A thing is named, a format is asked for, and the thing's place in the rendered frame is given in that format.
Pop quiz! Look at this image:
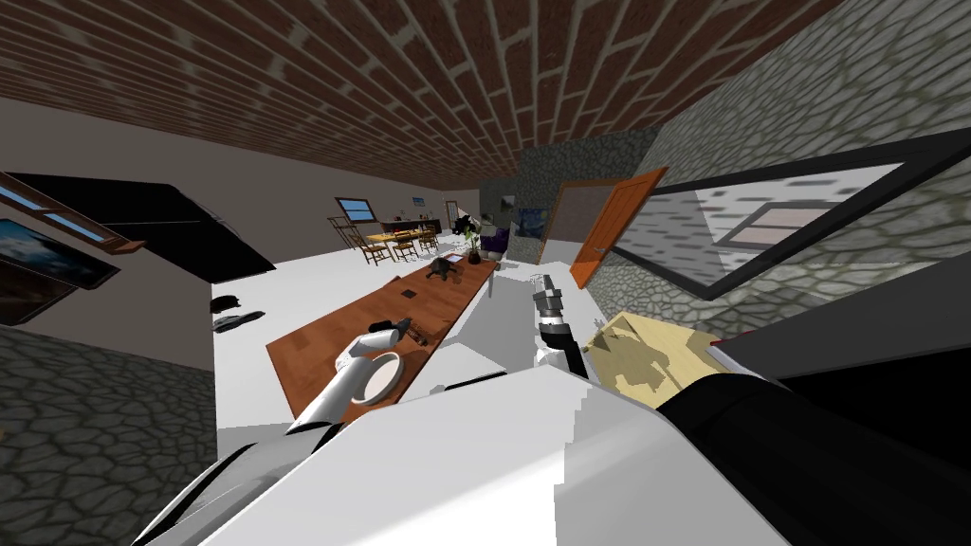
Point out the yellow dining table with chairs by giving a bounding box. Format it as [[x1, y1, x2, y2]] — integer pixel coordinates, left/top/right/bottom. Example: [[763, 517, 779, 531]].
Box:
[[355, 226, 442, 267]]

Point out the black slanted panel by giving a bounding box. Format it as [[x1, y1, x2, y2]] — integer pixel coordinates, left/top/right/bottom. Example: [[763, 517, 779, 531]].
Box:
[[6, 172, 278, 286]]

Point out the dark framed picture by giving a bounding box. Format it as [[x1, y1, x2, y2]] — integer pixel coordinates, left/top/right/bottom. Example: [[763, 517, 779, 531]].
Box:
[[0, 171, 145, 329]]

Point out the white plate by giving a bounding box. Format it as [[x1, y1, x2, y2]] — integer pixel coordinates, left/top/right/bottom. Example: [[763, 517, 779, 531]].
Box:
[[356, 352, 406, 408]]

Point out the black cabinet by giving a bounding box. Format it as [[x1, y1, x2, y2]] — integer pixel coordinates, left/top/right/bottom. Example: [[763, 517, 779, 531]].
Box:
[[708, 249, 971, 464]]

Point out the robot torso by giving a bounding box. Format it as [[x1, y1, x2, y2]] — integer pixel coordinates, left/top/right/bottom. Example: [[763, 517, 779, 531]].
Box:
[[198, 364, 792, 546]]

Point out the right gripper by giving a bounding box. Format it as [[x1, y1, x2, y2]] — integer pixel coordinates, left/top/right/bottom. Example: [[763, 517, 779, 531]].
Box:
[[532, 287, 565, 324]]

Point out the black framed mirror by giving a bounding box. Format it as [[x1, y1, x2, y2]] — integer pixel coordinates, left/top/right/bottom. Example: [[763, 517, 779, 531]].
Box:
[[611, 127, 971, 302]]

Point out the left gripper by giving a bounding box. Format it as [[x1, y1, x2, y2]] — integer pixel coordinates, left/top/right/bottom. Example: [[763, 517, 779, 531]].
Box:
[[368, 318, 416, 347]]

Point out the brown wooden table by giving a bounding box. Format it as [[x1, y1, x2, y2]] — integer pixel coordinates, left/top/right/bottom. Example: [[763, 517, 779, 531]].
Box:
[[265, 257, 502, 428]]

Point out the orange door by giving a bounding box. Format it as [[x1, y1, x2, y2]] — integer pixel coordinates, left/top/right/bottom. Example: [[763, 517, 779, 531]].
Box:
[[568, 166, 670, 291]]

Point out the beige cardboard box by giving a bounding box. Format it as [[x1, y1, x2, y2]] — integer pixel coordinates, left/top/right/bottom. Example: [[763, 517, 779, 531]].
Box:
[[582, 310, 734, 411]]

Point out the blue window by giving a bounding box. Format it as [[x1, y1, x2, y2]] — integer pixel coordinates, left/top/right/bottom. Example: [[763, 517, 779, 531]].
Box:
[[335, 196, 378, 225]]

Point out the potted plant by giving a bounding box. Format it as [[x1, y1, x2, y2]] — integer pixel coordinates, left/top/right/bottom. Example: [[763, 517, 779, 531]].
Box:
[[458, 217, 486, 266]]

